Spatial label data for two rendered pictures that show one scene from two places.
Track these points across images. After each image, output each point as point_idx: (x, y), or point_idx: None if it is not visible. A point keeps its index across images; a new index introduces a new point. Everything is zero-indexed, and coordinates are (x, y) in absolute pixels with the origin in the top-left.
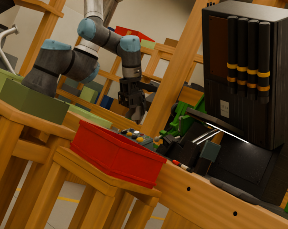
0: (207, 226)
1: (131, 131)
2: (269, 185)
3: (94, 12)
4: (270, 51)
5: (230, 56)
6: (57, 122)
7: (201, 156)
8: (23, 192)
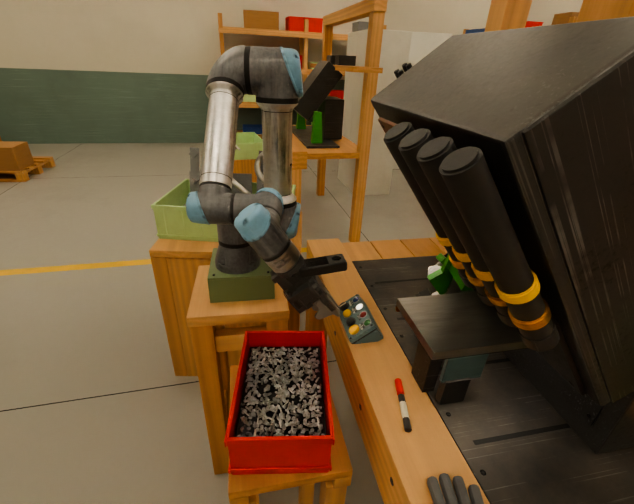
0: None
1: (354, 304)
2: (619, 431)
3: (204, 175)
4: (526, 225)
5: (431, 222)
6: (266, 298)
7: (443, 381)
8: (306, 328)
